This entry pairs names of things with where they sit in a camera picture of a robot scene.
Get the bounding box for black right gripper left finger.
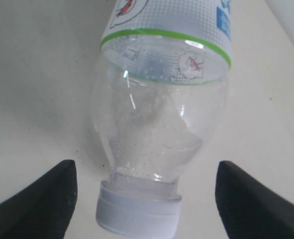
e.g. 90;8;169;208
0;160;78;239

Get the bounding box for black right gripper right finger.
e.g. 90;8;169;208
215;161;294;239

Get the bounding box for green apple label bottle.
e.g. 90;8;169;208
91;0;232;239

